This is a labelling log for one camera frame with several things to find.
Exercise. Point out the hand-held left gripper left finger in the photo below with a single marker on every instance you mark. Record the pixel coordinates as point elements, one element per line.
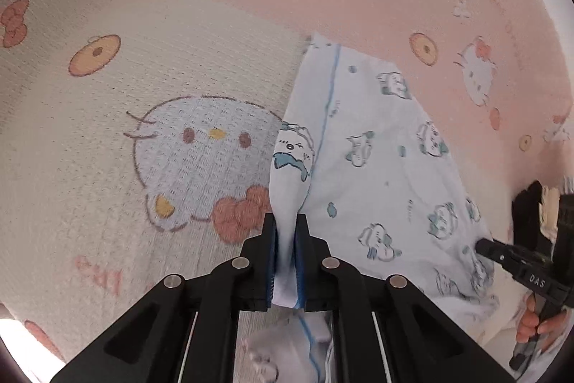
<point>270,275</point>

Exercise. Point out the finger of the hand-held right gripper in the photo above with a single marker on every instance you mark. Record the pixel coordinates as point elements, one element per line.
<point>515,262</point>

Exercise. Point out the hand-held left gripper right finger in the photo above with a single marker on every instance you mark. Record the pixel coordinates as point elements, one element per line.
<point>299,275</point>

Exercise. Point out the light blue printed pants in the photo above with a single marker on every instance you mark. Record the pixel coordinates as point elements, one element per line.
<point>381,167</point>

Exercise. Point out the person's right hand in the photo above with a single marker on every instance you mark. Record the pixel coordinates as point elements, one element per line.
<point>524,322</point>

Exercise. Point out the cream ruffled folded cloth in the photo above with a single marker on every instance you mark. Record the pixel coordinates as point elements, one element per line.
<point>548,212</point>

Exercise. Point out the black folded cloth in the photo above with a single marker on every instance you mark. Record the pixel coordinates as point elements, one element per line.
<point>527,208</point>

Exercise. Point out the pink cat printed blanket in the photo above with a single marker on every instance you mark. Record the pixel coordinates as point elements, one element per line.
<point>157,28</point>

